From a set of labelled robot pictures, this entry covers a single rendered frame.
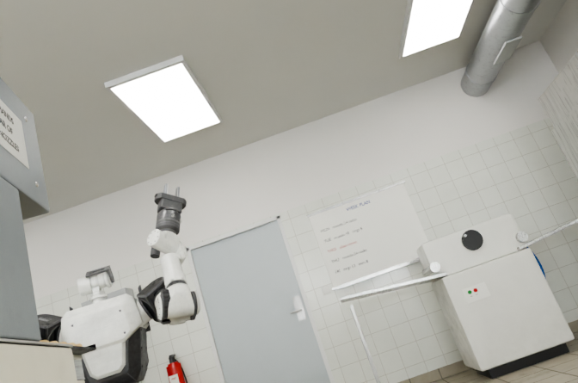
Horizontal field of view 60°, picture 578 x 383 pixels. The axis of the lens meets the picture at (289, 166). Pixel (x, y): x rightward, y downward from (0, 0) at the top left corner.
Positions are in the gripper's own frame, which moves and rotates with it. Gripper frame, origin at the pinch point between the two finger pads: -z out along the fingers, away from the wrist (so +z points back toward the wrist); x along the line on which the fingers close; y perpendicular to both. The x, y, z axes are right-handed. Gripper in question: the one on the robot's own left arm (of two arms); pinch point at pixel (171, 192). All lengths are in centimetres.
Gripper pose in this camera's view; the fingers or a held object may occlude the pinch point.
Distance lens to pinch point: 201.8
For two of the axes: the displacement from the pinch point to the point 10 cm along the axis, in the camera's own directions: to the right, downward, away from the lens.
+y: -5.2, 5.6, 6.4
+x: -8.5, -2.9, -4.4
